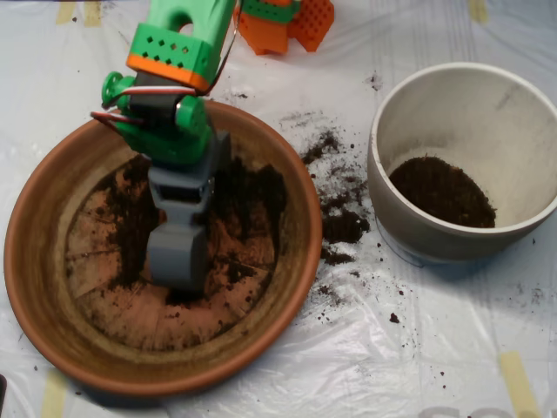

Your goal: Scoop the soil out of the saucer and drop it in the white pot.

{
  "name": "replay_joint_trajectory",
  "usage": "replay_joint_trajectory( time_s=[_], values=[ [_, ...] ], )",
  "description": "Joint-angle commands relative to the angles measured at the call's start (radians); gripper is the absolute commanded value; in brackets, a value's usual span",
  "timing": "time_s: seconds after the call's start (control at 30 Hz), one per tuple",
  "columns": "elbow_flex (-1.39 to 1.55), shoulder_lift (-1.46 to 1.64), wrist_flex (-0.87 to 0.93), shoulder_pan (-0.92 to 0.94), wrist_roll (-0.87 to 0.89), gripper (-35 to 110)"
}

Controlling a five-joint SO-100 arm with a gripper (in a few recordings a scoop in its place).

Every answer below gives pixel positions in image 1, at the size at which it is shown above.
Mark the small dark brown crumb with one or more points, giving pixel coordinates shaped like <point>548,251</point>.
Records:
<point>394,318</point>

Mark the scattered spilled dark soil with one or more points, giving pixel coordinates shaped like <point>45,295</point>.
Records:
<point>344,228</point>

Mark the beige masking tape strip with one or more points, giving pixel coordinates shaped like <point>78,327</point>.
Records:
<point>65,13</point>
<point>478,11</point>
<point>518,383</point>
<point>54,396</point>
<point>92,14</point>

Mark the terracotta clay dish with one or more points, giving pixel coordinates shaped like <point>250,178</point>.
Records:
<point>43,261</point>

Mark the white ceramic pot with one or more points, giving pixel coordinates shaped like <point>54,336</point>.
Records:
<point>457,113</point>

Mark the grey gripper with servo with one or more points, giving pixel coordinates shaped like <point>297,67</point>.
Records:
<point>176,250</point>

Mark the large dark soil pile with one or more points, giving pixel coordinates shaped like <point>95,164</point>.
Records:
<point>248,191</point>

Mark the clear plastic sheet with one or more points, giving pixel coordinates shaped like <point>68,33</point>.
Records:
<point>391,370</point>

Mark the black object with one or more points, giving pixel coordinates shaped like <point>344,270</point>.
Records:
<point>2,396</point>

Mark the small dark soil pile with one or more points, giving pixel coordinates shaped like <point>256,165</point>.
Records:
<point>444,196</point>

